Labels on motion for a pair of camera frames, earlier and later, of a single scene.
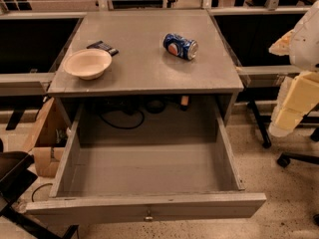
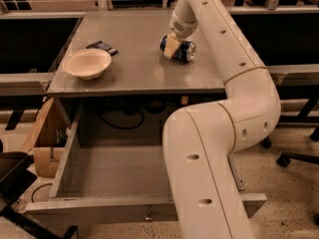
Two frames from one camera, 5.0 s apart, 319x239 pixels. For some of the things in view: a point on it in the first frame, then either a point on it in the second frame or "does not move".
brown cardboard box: (47, 137) does not move
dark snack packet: (105, 47) does not move
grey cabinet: (142, 67) does not move
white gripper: (308, 47) → (181, 26)
